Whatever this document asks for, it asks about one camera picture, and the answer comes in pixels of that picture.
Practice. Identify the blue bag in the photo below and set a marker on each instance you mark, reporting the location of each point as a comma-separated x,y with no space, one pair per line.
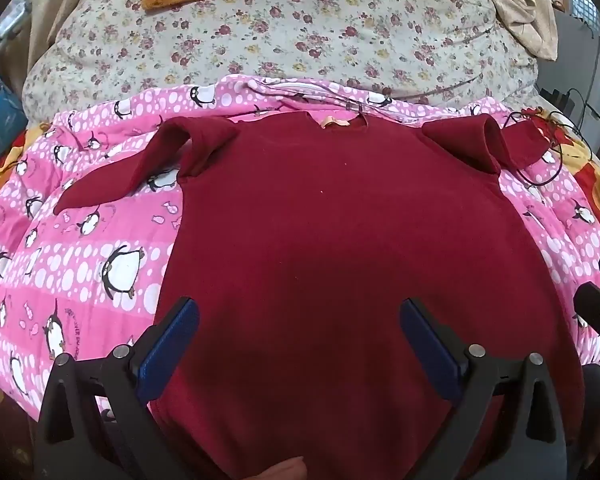
2,110

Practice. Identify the pink penguin print blanket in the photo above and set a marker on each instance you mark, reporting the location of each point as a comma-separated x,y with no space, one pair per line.
80,260

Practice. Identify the dark red sweater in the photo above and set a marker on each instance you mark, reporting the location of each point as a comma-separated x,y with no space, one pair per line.
330,235

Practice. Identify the beige cloth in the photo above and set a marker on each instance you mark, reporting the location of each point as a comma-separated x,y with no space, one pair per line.
520,5

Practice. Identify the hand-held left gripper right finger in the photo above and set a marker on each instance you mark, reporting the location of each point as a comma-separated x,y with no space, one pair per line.
430,350

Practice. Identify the clear plastic bag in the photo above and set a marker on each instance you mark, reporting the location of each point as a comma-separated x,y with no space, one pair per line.
10,25

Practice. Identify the person's left hand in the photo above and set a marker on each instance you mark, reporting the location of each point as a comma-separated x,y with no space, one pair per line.
287,470

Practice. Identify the floral print duvet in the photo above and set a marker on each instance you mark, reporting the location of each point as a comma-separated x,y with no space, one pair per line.
280,35

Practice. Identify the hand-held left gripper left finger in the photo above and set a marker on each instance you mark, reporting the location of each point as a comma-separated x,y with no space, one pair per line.
170,345

